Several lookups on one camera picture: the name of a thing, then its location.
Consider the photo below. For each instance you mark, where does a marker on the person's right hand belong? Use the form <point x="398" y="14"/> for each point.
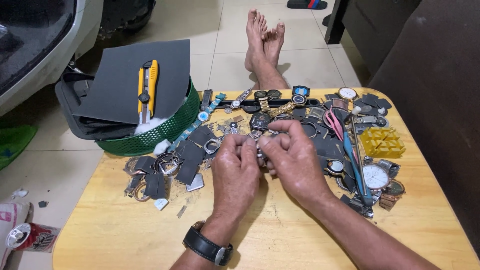
<point x="300" y="165"/>

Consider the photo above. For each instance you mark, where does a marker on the person's left hand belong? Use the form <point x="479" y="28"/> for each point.
<point x="234" y="176"/>

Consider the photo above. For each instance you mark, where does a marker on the small silver watch part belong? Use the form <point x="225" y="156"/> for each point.
<point x="259" y="153"/>

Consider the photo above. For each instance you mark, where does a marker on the oval silver dial watch head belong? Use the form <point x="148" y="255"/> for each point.
<point x="335" y="166"/>

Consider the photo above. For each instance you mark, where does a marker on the silver square watch case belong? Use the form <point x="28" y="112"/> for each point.
<point x="212" y="146"/>

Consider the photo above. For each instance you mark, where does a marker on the silver watch case back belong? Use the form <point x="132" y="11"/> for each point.
<point x="195" y="183"/>

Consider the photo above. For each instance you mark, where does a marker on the scattered grey sandpaper pieces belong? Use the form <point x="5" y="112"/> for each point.
<point x="191" y="155"/>

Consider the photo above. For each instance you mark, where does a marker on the black octagonal watch head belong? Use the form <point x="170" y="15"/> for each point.
<point x="260" y="121"/>

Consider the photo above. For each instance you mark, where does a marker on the small white head hammer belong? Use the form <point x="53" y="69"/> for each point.
<point x="358" y="150"/>

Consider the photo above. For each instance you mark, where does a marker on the gold watch with blue dial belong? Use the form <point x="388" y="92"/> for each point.
<point x="290" y="105"/>

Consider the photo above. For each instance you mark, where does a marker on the small metal strip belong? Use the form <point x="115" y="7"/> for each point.
<point x="181" y="211"/>

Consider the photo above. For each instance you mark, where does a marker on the round silver watch case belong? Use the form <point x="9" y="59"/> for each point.
<point x="168" y="165"/>

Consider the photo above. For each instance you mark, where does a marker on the long black plastic tool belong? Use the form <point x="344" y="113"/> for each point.
<point x="251" y="107"/>

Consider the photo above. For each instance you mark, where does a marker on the blue digital watch head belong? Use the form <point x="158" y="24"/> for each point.
<point x="301" y="91"/>

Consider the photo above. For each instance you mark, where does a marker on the round black watch head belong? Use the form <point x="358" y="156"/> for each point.
<point x="274" y="94"/>

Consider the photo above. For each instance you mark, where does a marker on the large white dial watch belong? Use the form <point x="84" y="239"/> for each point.
<point x="375" y="177"/>

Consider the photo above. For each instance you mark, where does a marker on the white cotton wad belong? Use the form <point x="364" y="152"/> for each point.
<point x="150" y="125"/>
<point x="162" y="147"/>

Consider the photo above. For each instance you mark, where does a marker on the small white square piece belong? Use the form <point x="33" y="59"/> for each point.
<point x="161" y="204"/>

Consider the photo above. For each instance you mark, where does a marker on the green plastic mesh basket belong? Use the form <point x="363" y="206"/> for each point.
<point x="165" y="129"/>

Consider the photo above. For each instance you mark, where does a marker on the yellow plastic watch holder block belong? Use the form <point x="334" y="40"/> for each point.
<point x="382" y="142"/>

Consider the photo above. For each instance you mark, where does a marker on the gold white dial watch head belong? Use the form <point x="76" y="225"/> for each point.
<point x="347" y="93"/>

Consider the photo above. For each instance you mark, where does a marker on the copper round watch bezel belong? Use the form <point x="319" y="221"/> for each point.
<point x="138" y="194"/>

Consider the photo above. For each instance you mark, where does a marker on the round metal watch bezel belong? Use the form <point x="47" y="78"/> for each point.
<point x="129" y="167"/>

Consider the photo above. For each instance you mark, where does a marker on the yellow utility knife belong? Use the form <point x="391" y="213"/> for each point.
<point x="147" y="90"/>

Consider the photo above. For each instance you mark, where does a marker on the person's bare foot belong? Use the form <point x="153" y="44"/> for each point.
<point x="255" y="41"/>
<point x="274" y="41"/>

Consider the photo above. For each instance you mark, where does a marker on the dark grey sandpaper sheet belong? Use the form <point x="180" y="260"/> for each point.
<point x="112" y="86"/>

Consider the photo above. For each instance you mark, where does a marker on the dark brown furniture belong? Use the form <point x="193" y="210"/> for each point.
<point x="431" y="75"/>

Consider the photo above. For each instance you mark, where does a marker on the black striped sandal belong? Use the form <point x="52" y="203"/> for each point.
<point x="305" y="3"/>

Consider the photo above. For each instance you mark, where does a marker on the small dark sandpaper scrap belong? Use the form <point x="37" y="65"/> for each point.
<point x="43" y="204"/>

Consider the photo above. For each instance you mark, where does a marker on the black vehicle tyre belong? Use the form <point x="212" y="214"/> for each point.
<point x="125" y="15"/>

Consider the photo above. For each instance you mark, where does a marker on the red drink can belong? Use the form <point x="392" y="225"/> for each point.
<point x="35" y="237"/>

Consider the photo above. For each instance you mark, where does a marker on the white paper scrap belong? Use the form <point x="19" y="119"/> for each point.
<point x="19" y="193"/>

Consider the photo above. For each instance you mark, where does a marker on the white vehicle body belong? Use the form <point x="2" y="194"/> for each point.
<point x="45" y="48"/>

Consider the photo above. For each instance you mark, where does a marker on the white printed sack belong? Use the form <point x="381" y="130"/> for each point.
<point x="9" y="225"/>

